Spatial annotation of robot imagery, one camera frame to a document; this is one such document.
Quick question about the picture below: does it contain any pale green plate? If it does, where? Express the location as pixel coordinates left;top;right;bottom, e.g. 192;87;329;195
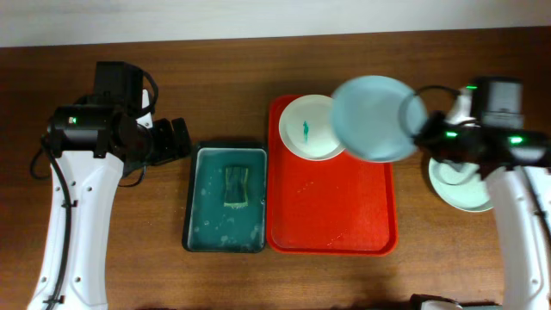
428;158;492;213

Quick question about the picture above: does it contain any light blue plate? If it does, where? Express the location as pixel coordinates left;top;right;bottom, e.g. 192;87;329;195
331;76;428;163

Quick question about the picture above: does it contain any yellow green sponge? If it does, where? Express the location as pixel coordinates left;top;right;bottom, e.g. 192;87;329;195
224;166;249;209

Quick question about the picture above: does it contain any white plate with green stain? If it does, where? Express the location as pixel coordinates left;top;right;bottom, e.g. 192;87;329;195
279;95;344;161

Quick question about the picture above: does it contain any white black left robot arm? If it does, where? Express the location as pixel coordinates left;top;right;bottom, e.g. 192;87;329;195
28;94;191;309

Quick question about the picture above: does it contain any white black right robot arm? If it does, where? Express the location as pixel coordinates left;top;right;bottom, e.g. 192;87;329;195
408;78;550;309

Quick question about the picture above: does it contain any dark green water tray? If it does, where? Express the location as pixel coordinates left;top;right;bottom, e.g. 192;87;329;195
182;141;268;253

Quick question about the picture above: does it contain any red plastic tray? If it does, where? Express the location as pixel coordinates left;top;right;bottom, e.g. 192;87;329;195
266;95;399;257

